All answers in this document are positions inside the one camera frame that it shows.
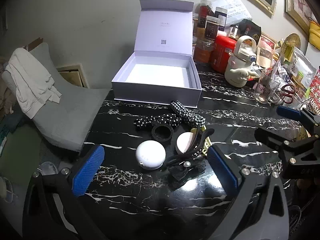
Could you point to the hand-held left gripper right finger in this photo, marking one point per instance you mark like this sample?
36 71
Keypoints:
222 170

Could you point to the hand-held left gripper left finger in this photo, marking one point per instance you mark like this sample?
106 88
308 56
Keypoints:
88 170

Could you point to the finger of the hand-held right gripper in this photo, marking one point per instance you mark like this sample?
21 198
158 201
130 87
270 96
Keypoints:
287 146
288 112

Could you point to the cream hair claw clip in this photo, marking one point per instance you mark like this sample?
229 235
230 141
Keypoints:
206 147

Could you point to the black hair claw clip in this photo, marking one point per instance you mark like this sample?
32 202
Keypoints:
190 152

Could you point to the pink round compact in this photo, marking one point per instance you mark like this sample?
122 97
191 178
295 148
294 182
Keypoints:
182 142

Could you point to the white round compact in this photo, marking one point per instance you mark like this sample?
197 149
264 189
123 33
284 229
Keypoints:
150 155

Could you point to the black polka-dot scrunchie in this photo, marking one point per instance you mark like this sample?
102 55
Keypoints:
165 118

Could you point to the white hinged-lid gift box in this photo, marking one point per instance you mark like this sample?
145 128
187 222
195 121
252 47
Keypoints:
162 30

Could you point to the clear glass cup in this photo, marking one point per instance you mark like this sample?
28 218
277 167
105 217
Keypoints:
301 101

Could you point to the small glass cup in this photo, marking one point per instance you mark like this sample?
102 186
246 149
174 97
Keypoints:
275 98

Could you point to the glass cup with pink print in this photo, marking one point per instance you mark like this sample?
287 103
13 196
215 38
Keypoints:
265 90

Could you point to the red printed box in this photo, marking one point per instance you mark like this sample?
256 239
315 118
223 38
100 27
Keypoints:
315 90

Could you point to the clear glass lid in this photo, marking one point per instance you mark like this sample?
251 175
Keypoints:
48 168

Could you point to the white pouch with green print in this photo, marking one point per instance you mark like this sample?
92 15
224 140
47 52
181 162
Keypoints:
300 66

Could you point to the grey upholstered chair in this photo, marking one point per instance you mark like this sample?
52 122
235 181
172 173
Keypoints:
65 115

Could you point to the pink snack packet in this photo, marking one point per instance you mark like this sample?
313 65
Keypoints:
266 50

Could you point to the golden woven fan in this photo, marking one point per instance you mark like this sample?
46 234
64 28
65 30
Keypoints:
292 41

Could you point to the yellow bag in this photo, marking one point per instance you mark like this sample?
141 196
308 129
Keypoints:
315 35

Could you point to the dark foil bag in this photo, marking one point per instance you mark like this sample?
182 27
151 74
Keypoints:
250 31

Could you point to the red canister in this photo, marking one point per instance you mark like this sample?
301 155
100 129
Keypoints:
221 52

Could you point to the wooden cabinet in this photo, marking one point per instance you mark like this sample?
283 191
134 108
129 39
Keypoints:
72 76

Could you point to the orange jar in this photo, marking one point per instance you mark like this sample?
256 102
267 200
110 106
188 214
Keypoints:
202 52

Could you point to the white cloth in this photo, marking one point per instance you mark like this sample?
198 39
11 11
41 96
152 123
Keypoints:
27 80

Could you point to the dark-label clear jar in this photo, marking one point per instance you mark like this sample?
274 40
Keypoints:
212 28

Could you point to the white paper sheet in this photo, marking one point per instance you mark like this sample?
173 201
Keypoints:
237 8

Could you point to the blue-label bottle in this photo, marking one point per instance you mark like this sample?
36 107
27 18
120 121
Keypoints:
221 17

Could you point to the jar with red contents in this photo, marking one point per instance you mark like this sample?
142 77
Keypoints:
205 11

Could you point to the brown cardboard piece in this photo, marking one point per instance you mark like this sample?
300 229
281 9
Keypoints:
35 43

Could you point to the large picture frame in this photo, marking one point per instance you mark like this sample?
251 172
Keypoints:
297 5

